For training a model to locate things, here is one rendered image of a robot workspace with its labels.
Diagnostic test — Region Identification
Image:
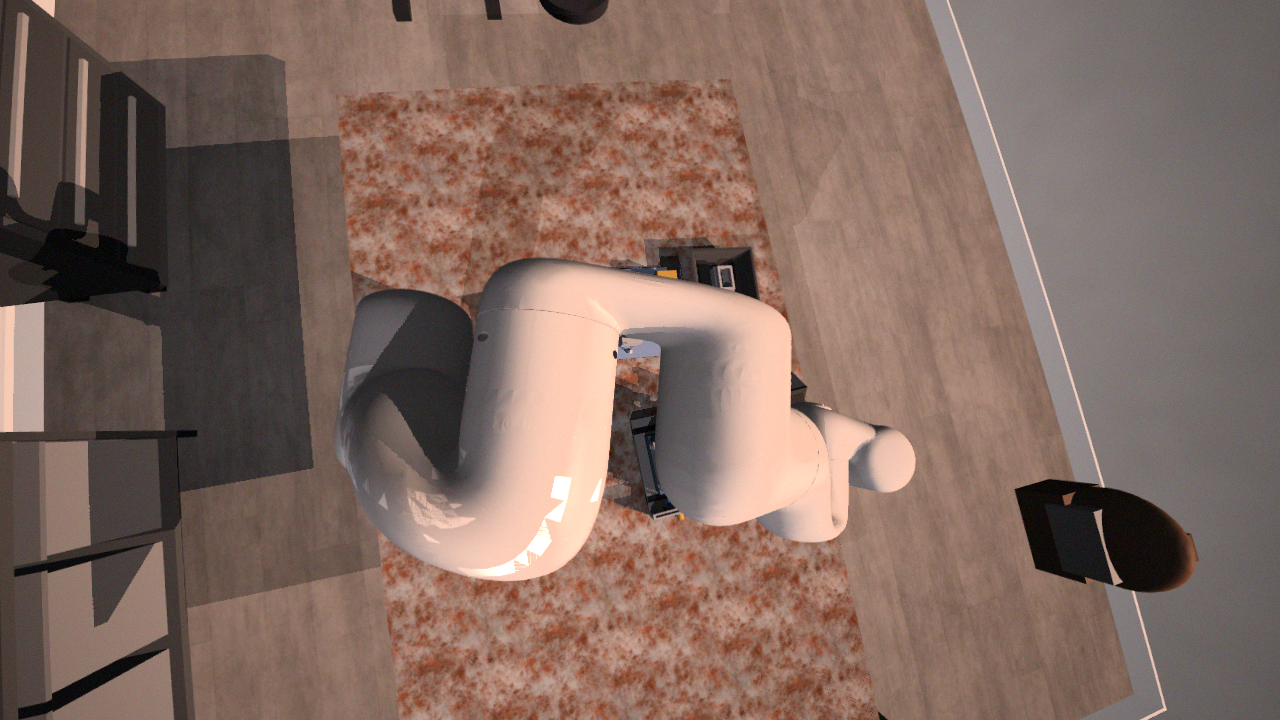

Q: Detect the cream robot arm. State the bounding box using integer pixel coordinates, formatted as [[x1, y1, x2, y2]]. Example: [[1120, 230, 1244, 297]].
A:
[[334, 258, 915, 582]]

